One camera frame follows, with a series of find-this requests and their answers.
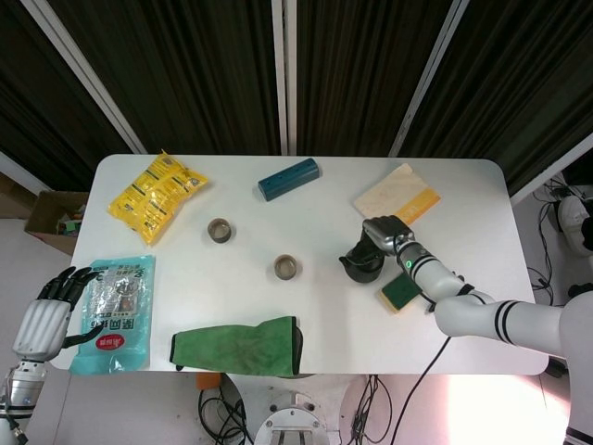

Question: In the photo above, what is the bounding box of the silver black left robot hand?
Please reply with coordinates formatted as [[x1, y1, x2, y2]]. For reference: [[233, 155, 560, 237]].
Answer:
[[12, 266, 106, 363]]

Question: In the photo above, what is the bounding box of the dark ceramic teacup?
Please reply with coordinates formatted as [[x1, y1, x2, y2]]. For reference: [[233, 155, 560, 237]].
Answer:
[[207, 218, 235, 245], [271, 253, 300, 282]]

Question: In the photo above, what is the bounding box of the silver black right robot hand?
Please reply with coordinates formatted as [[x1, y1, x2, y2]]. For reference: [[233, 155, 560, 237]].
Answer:
[[355, 215, 416, 256]]

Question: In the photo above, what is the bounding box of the black teapot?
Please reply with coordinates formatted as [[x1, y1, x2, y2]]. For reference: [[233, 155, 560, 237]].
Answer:
[[337, 231, 386, 285]]

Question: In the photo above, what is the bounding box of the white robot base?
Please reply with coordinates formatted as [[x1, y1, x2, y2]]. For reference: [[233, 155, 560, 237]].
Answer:
[[253, 391, 328, 445]]

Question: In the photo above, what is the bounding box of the cardboard box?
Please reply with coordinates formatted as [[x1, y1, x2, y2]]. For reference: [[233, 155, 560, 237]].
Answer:
[[23, 189, 89, 259]]

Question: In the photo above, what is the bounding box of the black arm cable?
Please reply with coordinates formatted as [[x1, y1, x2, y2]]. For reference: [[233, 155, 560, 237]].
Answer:
[[392, 336, 451, 445]]

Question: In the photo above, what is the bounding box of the black floor cable bundle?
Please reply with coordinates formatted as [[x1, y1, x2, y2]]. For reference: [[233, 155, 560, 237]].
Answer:
[[197, 375, 254, 445], [527, 180, 593, 316], [350, 375, 394, 445]]

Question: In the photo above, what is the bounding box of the green and yellow sponge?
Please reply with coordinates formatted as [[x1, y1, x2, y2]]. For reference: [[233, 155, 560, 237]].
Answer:
[[380, 272, 423, 316]]

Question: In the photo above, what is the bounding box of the white partition frame post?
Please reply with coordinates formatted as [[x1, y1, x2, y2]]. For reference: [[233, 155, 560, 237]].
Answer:
[[20, 0, 148, 155], [509, 143, 593, 206], [271, 0, 297, 157], [388, 0, 470, 158]]

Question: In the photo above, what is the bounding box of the cream and yellow booklet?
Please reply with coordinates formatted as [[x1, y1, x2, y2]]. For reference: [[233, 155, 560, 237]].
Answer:
[[354, 162, 442, 228]]

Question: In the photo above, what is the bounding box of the yellow snack bag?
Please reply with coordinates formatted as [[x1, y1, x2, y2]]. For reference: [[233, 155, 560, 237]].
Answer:
[[107, 147, 210, 248]]

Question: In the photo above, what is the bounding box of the teal long plastic case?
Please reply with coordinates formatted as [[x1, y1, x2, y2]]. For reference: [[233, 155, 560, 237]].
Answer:
[[257, 157, 322, 204]]

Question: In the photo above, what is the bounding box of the white rounded device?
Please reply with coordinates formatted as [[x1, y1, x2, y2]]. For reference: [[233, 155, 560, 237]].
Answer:
[[555, 194, 593, 256]]

